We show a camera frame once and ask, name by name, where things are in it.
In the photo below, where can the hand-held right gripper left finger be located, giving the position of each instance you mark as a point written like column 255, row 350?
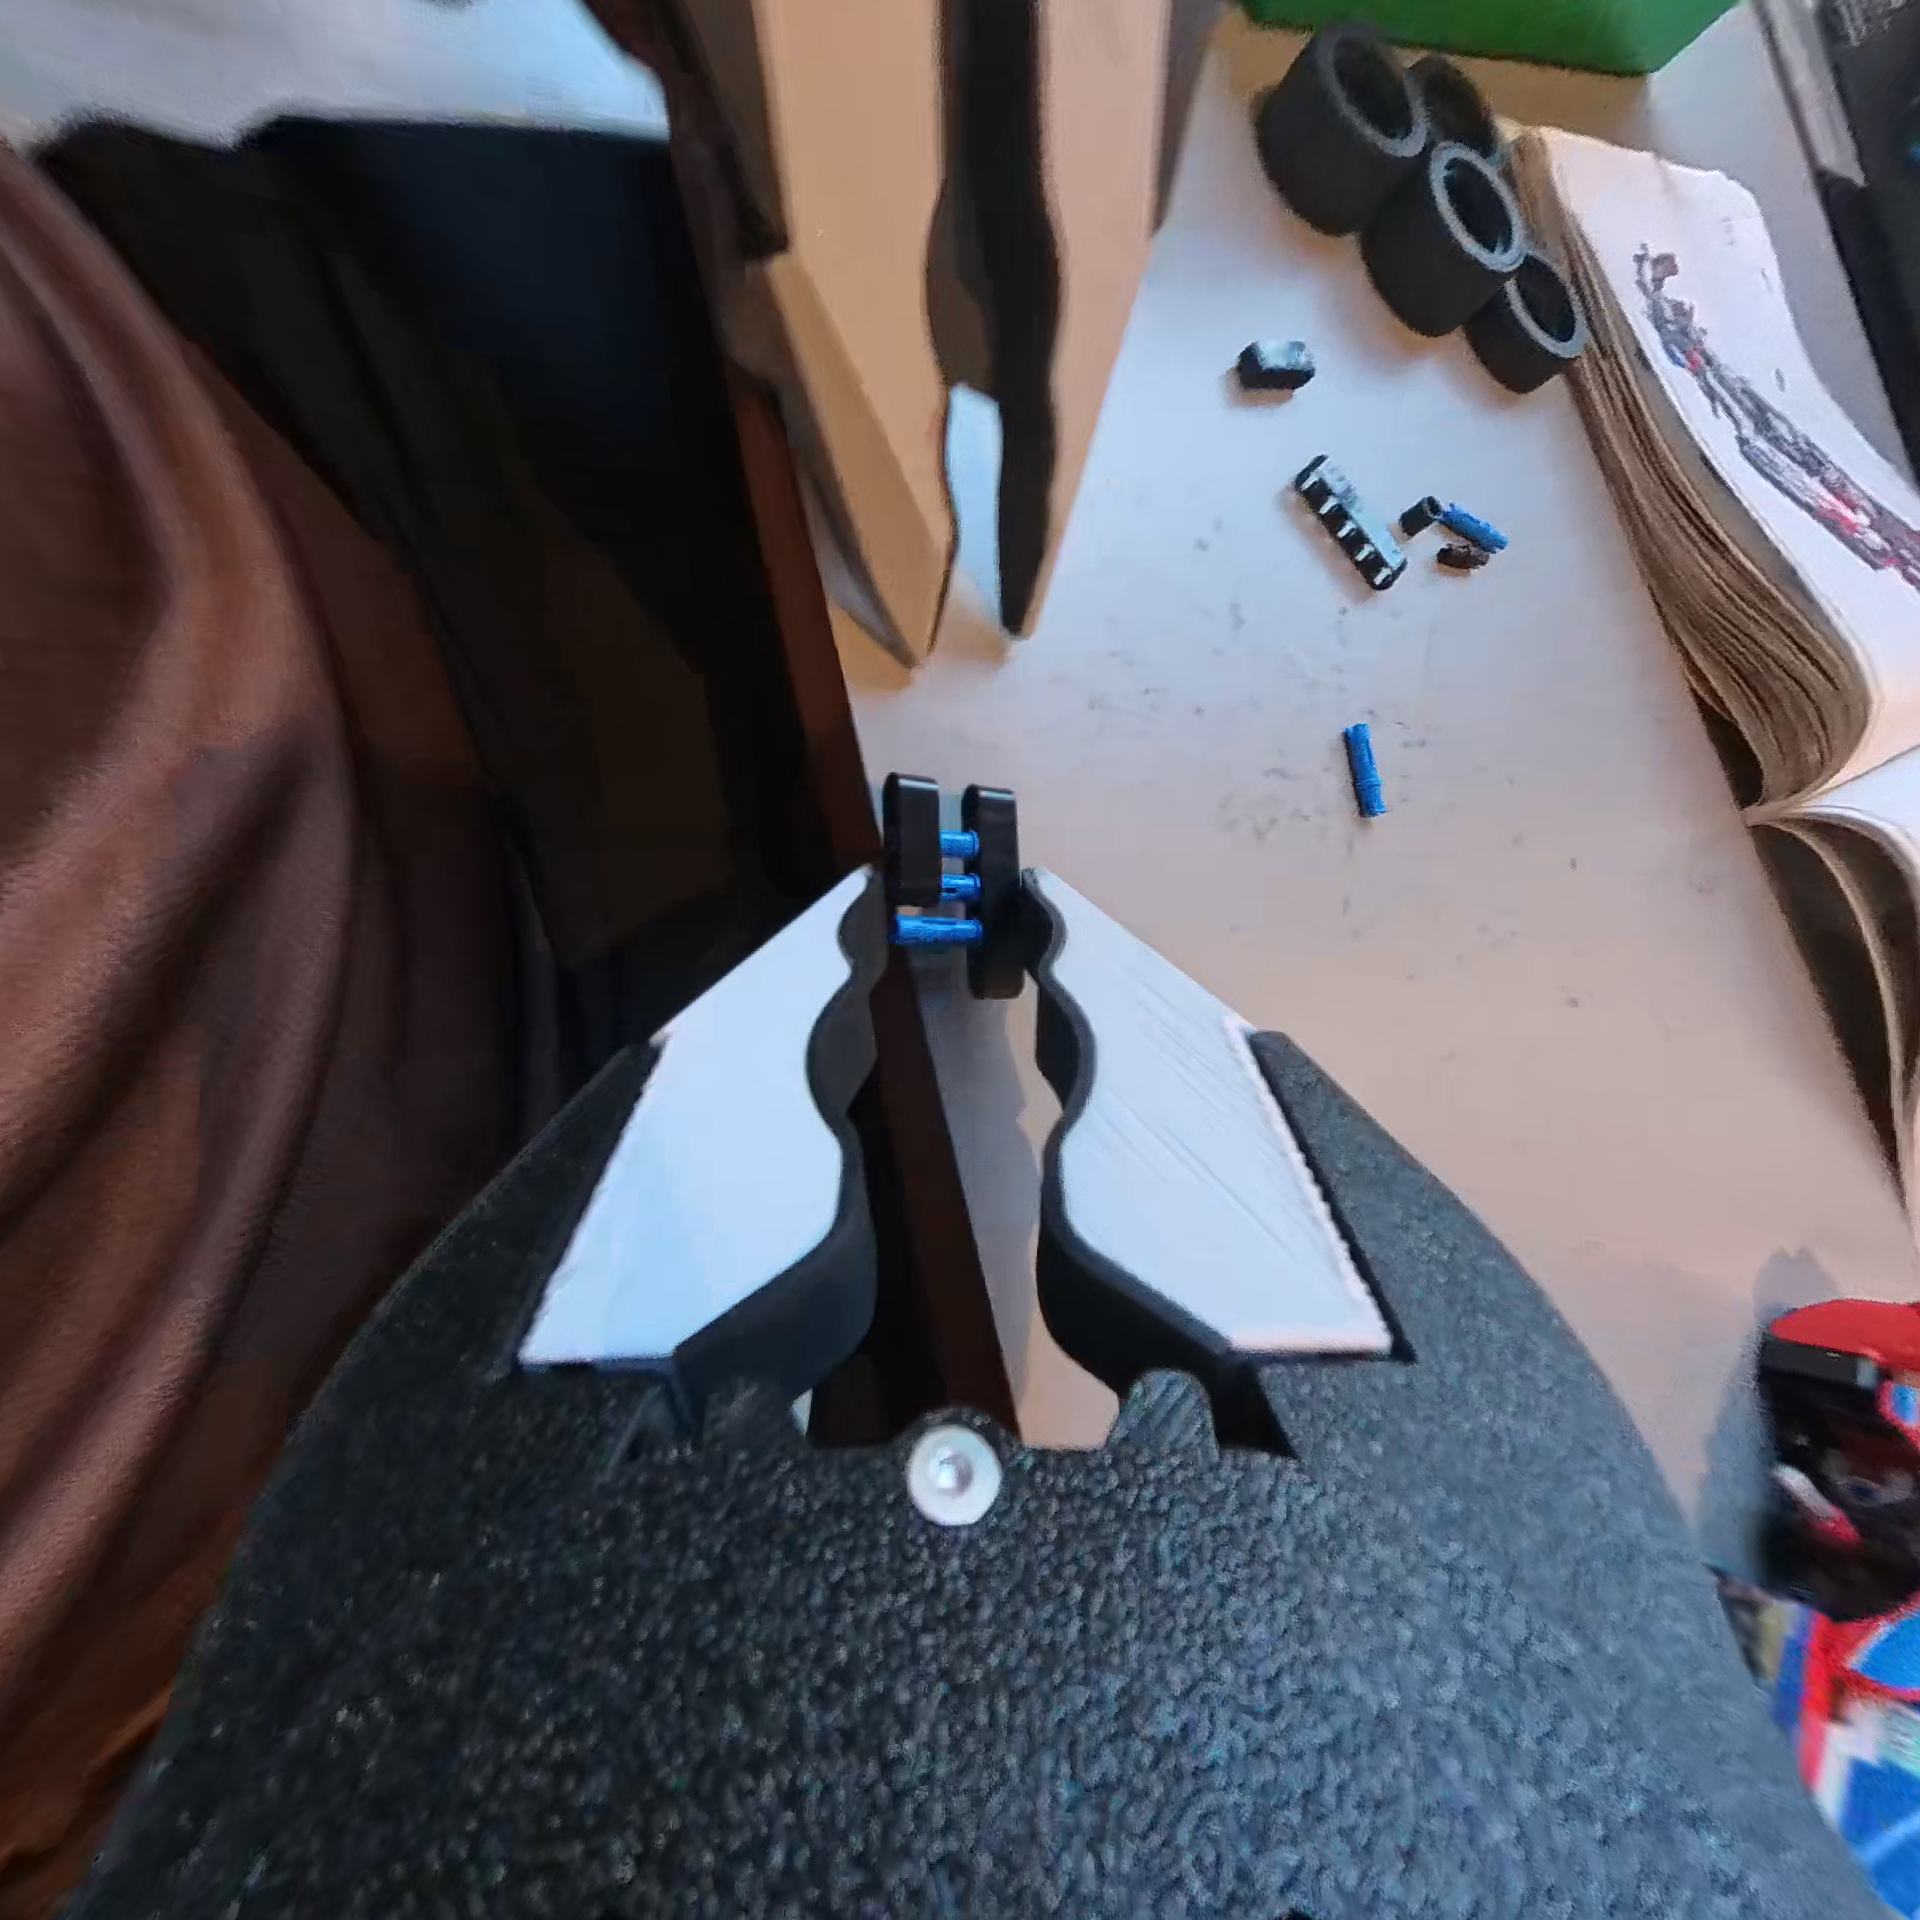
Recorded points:
column 707, row 1186

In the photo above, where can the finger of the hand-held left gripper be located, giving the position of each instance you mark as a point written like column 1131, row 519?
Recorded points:
column 857, row 226
column 1101, row 150

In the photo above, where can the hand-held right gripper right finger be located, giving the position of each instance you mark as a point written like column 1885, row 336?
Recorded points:
column 1201, row 1200

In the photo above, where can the small black brick beam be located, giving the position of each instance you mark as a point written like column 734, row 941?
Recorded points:
column 1279, row 364

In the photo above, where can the long black brick beam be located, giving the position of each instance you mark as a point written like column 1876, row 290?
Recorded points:
column 991, row 839

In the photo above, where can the short black brick beam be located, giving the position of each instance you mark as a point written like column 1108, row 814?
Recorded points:
column 912, row 816

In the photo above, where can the white desk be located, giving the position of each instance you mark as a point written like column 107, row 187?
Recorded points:
column 1349, row 1048

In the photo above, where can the green plastic bin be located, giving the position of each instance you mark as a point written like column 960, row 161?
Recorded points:
column 1484, row 30

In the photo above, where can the black brick beam with holes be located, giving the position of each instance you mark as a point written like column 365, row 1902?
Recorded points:
column 1349, row 519

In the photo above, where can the black brick bush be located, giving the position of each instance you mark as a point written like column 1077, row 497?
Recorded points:
column 1422, row 514

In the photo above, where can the person's black trousers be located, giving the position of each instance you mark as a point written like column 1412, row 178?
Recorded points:
column 452, row 522

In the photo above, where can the person's brown sweater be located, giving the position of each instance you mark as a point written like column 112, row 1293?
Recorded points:
column 181, row 898

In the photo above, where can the open instruction booklet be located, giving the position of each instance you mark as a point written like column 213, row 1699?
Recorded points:
column 1725, row 493

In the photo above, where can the red white blue toy car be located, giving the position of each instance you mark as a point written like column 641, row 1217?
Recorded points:
column 1845, row 1575

